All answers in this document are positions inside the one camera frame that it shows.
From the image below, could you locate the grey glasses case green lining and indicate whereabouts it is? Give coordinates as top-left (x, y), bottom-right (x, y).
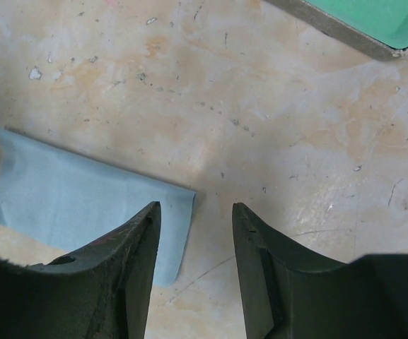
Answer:
top-left (270, 0), bottom-right (408, 61)

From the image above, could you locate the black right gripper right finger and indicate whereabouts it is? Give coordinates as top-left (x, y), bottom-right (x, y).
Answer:
top-left (232, 203), bottom-right (408, 338)

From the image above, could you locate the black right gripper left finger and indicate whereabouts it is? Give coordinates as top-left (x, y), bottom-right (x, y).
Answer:
top-left (0, 202), bottom-right (161, 338)

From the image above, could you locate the light blue cleaning cloth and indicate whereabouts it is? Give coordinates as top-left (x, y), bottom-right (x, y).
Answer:
top-left (0, 129), bottom-right (195, 287)

